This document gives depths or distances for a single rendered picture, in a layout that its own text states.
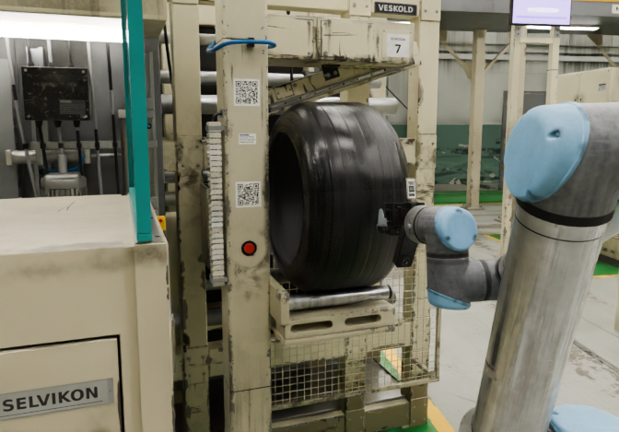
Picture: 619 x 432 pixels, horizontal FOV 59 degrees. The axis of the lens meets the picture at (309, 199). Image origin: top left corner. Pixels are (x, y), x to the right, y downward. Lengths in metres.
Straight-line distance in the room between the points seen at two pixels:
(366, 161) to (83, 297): 0.93
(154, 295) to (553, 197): 0.52
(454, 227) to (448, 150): 10.67
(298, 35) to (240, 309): 0.92
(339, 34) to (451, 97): 10.02
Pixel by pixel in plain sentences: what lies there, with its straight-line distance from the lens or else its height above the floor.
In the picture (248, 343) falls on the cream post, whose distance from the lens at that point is 1.70.
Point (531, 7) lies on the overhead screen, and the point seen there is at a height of 2.48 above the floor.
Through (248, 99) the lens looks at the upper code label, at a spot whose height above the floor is 1.49.
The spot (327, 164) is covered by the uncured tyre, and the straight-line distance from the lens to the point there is 1.45.
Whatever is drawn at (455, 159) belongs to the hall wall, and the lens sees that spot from 11.90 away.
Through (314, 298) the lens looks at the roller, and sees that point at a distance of 1.63.
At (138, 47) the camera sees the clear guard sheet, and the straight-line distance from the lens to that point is 0.73.
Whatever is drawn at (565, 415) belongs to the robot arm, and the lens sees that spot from 1.13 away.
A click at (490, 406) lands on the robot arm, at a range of 0.93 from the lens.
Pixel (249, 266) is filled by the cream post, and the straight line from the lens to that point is 1.62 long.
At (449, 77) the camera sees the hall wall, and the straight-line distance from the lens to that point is 11.92.
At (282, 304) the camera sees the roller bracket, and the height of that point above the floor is 0.92.
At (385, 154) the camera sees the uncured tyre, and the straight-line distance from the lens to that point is 1.52.
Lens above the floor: 1.42
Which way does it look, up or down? 8 degrees down
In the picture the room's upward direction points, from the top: straight up
